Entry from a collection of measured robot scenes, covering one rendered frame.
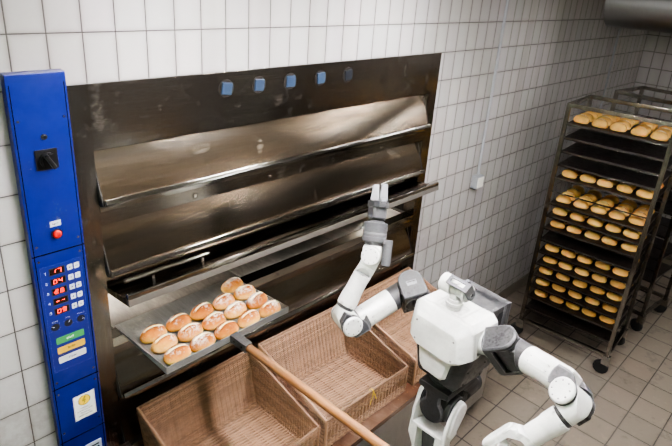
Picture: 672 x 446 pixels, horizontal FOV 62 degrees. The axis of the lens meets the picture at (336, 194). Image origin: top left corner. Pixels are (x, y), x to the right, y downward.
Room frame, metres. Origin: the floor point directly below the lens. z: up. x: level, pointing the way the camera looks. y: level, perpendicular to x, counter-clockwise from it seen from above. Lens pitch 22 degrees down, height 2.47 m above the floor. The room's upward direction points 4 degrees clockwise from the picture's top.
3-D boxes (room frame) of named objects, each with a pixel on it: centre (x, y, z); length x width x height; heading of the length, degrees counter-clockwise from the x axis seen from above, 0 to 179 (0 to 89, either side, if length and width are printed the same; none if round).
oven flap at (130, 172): (2.32, 0.16, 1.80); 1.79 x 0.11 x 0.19; 137
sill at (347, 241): (2.33, 0.18, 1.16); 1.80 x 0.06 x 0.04; 137
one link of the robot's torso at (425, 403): (1.74, -0.50, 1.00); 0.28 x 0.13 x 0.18; 137
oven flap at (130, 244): (2.32, 0.16, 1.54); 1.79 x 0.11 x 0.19; 137
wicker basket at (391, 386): (2.15, -0.05, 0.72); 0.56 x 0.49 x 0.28; 136
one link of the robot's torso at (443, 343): (1.71, -0.48, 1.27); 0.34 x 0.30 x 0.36; 41
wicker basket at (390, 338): (2.59, -0.46, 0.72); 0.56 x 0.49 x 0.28; 138
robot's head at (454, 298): (1.68, -0.43, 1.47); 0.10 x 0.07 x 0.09; 41
